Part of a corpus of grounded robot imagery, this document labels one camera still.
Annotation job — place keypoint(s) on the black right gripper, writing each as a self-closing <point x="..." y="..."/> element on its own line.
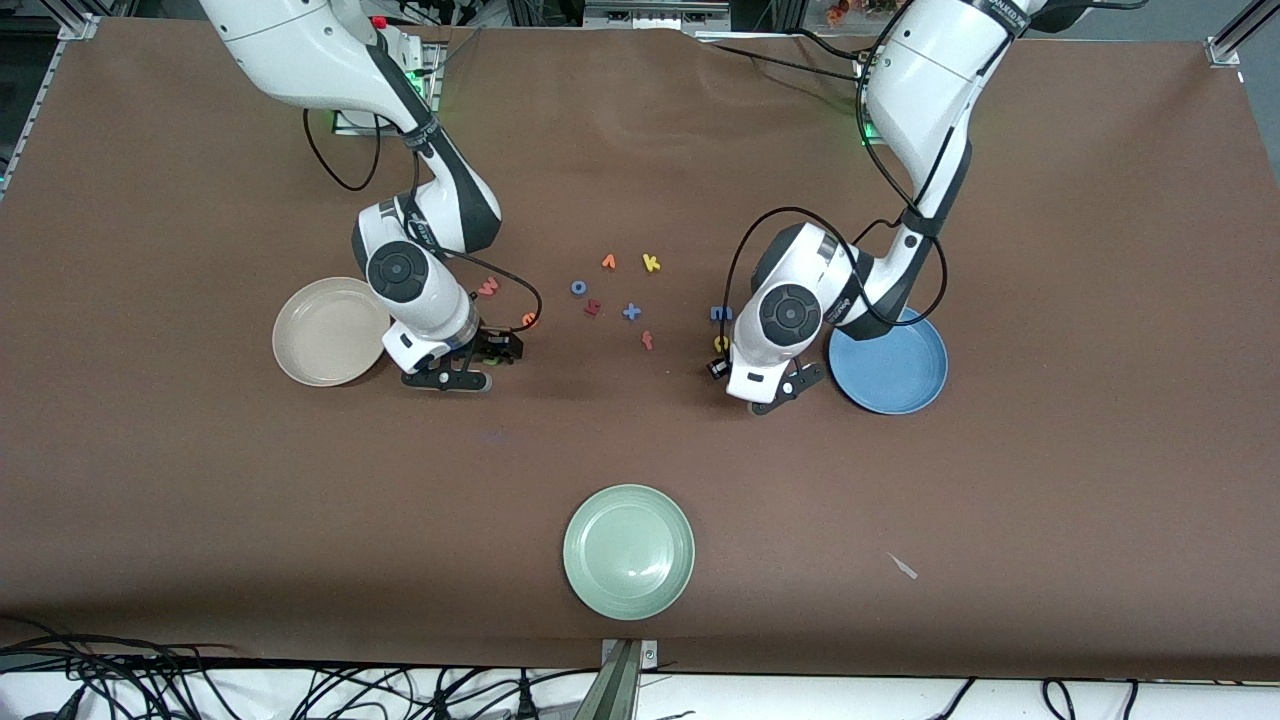
<point x="491" y="346"/>

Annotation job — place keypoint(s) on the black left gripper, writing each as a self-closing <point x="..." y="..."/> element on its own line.
<point x="717" y="368"/>

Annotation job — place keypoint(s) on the red letter w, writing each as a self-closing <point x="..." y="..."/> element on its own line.
<point x="488" y="288"/>

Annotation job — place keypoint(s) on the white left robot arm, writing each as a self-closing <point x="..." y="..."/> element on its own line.
<point x="930" y="80"/>

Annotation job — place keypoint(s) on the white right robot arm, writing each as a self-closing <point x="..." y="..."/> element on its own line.
<point x="300" y="50"/>

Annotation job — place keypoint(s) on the brown paper table cover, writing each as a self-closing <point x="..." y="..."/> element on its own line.
<point x="640" y="440"/>

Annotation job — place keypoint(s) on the blue plate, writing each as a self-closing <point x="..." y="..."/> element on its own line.
<point x="890" y="370"/>

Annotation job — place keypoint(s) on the beige brown plate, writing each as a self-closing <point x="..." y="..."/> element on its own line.
<point x="320" y="335"/>

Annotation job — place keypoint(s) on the pale green plate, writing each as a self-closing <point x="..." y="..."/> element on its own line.
<point x="628" y="552"/>

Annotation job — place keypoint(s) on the small white paper scrap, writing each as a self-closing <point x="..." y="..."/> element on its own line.
<point x="903" y="566"/>

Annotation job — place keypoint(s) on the aluminium corner profile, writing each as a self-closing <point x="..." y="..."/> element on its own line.
<point x="75" y="25"/>
<point x="1225" y="45"/>

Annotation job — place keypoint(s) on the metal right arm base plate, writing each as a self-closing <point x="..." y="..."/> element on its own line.
<point x="340" y="127"/>

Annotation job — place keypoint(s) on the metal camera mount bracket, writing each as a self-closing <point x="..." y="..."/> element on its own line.
<point x="625" y="680"/>

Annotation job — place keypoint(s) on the grey metal frame bar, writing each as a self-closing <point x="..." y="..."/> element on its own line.
<point x="655" y="12"/>

